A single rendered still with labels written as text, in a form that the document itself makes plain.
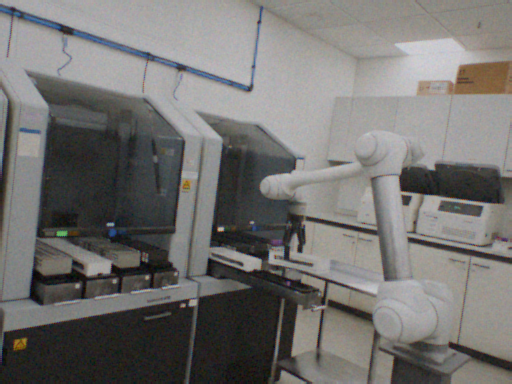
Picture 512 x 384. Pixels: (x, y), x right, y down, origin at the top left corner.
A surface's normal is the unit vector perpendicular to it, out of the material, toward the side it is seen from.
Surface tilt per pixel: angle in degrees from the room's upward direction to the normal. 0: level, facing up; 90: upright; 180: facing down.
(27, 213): 90
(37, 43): 90
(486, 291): 90
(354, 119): 90
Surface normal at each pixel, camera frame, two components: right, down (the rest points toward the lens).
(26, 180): 0.74, 0.13
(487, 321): -0.65, -0.04
